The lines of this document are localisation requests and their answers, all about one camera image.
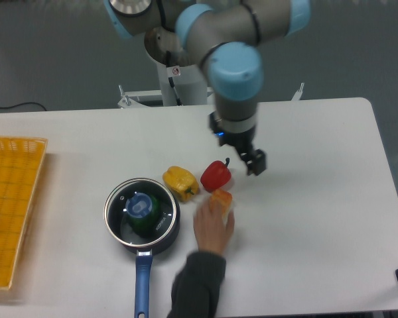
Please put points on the glass pot lid blue knob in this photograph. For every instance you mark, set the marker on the glass pot lid blue knob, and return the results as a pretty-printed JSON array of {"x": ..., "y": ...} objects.
[{"x": 141, "y": 212}]

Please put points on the yellow woven basket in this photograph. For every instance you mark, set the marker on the yellow woven basket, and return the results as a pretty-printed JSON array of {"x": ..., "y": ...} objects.
[{"x": 21, "y": 161}]

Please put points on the dark grey sleeved forearm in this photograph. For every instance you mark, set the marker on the dark grey sleeved forearm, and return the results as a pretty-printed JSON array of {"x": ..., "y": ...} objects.
[{"x": 196, "y": 288}]

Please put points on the red bell pepper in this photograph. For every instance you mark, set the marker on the red bell pepper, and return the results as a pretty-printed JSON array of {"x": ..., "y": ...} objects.
[{"x": 216, "y": 175}]

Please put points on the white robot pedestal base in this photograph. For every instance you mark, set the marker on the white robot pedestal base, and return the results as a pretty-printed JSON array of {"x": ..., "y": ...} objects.
[{"x": 181, "y": 82}]

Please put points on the person's bare hand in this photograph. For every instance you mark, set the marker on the person's bare hand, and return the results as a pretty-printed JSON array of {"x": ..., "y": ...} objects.
[{"x": 212, "y": 234}]

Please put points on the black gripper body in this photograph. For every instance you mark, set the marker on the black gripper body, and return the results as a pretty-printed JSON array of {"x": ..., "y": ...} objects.
[{"x": 238, "y": 134}]

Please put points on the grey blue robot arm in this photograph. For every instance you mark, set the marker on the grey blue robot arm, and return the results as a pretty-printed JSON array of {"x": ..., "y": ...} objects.
[{"x": 220, "y": 38}]

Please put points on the green bell pepper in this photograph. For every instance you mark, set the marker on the green bell pepper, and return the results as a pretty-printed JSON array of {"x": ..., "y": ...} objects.
[{"x": 143, "y": 212}]

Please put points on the yellow bell pepper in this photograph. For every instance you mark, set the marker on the yellow bell pepper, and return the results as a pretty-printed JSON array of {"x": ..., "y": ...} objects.
[{"x": 181, "y": 183}]

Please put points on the orange bread loaf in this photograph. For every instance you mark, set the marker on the orange bread loaf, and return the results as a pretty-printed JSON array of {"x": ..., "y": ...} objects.
[{"x": 223, "y": 199}]

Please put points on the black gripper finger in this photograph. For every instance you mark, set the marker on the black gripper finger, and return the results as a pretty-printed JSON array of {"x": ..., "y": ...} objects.
[{"x": 255, "y": 162}]

